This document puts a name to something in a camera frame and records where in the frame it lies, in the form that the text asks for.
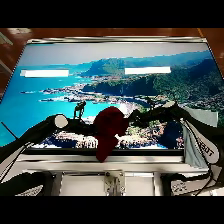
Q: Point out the red garment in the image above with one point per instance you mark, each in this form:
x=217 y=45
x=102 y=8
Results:
x=109 y=125

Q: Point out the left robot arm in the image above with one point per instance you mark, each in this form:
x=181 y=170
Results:
x=36 y=130

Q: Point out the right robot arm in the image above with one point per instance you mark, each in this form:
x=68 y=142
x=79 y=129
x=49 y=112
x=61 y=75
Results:
x=200 y=131

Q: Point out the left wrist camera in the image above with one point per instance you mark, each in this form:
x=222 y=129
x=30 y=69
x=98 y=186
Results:
x=80 y=109

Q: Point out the silver frame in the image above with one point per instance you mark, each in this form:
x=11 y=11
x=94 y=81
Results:
x=83 y=164

